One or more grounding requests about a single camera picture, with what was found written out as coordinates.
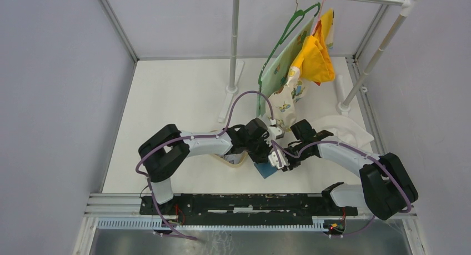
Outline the beige oval card tray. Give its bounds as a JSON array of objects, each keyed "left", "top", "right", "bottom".
[{"left": 210, "top": 151, "right": 248, "bottom": 168}]

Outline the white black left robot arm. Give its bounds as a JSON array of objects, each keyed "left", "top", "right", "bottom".
[{"left": 138, "top": 118, "right": 284, "bottom": 215}]

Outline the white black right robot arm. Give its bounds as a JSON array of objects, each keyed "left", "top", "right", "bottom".
[{"left": 269, "top": 119, "right": 418, "bottom": 221}]

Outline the white cartoon print garment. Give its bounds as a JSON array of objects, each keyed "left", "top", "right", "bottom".
[{"left": 260, "top": 9, "right": 335, "bottom": 131}]

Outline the white crumpled cloth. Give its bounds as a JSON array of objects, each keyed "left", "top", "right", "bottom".
[{"left": 312, "top": 114, "right": 374, "bottom": 152}]

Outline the mint cartoon print cloth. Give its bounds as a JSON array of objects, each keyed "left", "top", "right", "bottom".
[{"left": 255, "top": 18, "right": 314, "bottom": 124}]

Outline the yellow child shirt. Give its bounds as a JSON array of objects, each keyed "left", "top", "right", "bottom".
[{"left": 290, "top": 8, "right": 335, "bottom": 85}]

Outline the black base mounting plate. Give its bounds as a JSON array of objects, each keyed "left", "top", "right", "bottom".
[{"left": 139, "top": 193, "right": 358, "bottom": 226}]

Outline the green clothes hanger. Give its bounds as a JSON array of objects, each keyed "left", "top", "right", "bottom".
[{"left": 258, "top": 2, "right": 320, "bottom": 90}]

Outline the pink clothes hanger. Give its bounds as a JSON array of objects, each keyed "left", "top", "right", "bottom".
[{"left": 295, "top": 0, "right": 326, "bottom": 35}]

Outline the silver white clothes rack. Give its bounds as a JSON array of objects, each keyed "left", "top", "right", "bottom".
[{"left": 218, "top": 0, "right": 424, "bottom": 124}]

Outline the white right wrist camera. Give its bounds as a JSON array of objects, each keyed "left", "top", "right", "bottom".
[{"left": 268, "top": 150, "right": 289, "bottom": 171}]

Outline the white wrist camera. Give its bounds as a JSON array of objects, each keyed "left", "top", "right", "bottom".
[
  {"left": 268, "top": 150, "right": 289, "bottom": 171},
  {"left": 267, "top": 119, "right": 285, "bottom": 141}
]

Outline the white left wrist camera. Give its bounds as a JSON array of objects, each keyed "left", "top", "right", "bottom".
[{"left": 267, "top": 119, "right": 285, "bottom": 141}]

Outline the white slotted cable duct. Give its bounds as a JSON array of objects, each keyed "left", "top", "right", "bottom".
[{"left": 97, "top": 218, "right": 328, "bottom": 232}]

